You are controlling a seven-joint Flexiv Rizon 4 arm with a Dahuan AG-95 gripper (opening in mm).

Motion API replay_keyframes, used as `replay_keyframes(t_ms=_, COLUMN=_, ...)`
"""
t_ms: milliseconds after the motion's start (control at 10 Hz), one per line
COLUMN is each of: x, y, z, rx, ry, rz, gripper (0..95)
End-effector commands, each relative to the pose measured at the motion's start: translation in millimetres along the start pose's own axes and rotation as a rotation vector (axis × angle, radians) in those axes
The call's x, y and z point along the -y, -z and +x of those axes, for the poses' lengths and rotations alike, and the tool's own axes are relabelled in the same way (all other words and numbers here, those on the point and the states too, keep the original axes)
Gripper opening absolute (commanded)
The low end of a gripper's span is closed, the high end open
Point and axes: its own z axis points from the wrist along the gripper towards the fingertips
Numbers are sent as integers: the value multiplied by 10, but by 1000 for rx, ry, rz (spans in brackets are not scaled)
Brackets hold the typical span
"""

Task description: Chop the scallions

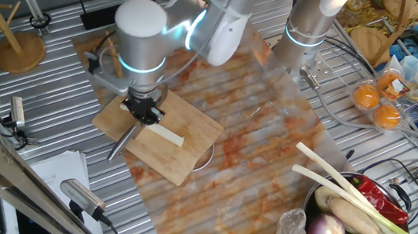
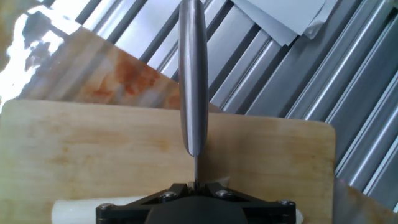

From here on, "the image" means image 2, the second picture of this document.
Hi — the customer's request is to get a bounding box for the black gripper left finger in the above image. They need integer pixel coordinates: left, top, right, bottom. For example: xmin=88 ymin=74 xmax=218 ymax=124
xmin=95 ymin=182 xmax=195 ymax=224

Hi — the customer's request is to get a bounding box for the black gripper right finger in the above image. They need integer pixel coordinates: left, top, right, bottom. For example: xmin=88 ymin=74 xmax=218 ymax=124
xmin=196 ymin=182 xmax=297 ymax=224

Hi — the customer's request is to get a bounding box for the white scallion stalk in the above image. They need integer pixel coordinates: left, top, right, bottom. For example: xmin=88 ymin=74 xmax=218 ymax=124
xmin=51 ymin=175 xmax=231 ymax=224

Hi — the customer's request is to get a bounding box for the steel kitchen knife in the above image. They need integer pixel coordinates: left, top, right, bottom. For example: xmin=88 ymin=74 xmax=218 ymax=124
xmin=178 ymin=0 xmax=209 ymax=190

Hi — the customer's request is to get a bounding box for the wooden cutting board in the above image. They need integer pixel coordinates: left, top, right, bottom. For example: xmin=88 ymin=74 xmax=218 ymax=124
xmin=0 ymin=98 xmax=336 ymax=224

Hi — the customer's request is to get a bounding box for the orange marble pattern mat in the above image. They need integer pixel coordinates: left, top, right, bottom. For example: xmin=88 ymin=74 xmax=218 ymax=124
xmin=0 ymin=0 xmax=398 ymax=224

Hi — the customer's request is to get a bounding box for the white paper stack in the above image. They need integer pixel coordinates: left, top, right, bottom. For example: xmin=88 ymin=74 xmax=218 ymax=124
xmin=231 ymin=0 xmax=339 ymax=47

